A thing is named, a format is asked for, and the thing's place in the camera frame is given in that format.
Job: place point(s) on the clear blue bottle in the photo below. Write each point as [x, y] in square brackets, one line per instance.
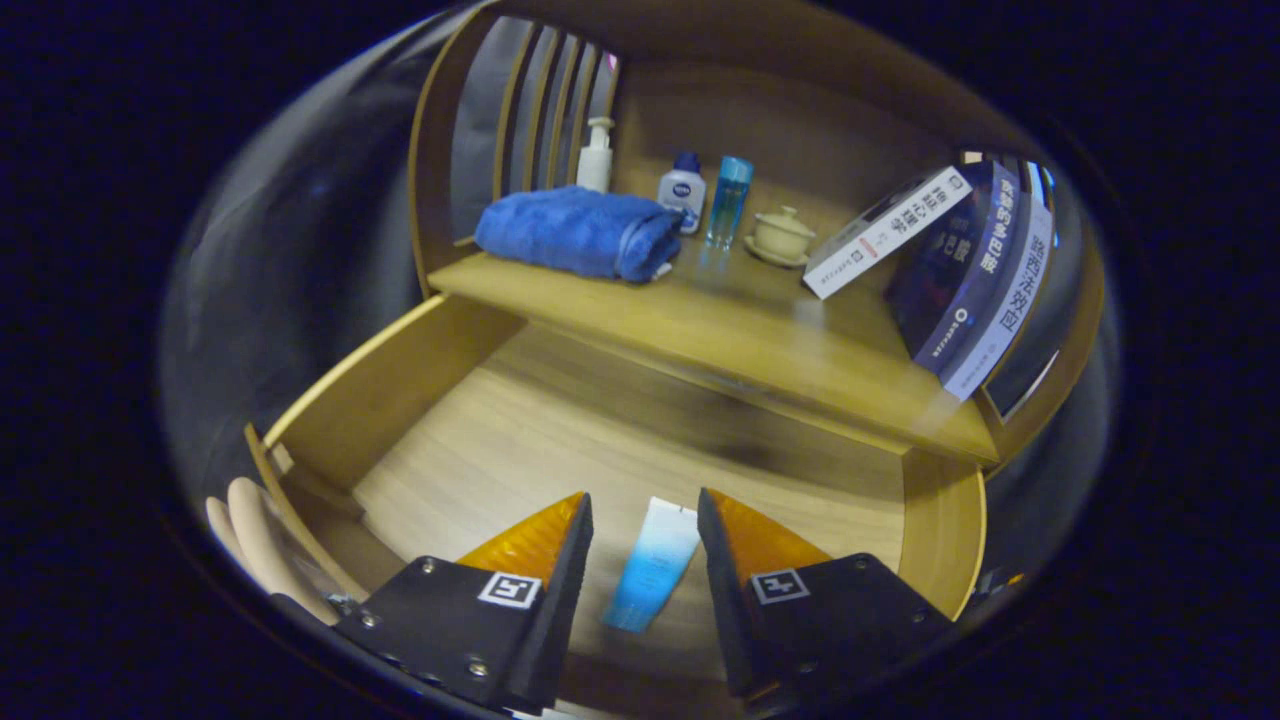
[730, 195]

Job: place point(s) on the lavender book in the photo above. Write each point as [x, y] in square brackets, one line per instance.
[1010, 310]

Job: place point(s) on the black backdrop cloth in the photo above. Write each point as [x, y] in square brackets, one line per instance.
[300, 250]

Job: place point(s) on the dark blue book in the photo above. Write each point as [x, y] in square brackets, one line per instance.
[960, 290]

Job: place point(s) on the beige lidded teacup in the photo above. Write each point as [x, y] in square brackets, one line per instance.
[780, 238]

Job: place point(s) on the folded blue towel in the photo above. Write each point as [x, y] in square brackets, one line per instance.
[570, 230]

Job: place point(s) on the white book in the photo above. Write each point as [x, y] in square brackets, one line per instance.
[880, 235]

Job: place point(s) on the wooden countertop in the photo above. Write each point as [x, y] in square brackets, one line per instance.
[740, 320]

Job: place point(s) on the white pump bottle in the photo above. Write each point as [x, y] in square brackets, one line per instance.
[596, 165]

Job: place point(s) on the wooden drawer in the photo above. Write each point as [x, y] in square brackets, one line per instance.
[560, 440]

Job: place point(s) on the black device with orange tip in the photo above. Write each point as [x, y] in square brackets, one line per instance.
[1012, 579]

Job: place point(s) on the blue and white tube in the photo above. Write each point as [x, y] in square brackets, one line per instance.
[650, 570]

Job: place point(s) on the white lotion bottle blue cap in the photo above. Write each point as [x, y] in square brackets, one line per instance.
[682, 190]

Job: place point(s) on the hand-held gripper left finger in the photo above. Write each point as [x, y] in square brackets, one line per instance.
[540, 620]

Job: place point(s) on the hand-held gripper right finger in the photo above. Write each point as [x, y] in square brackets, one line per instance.
[725, 610]

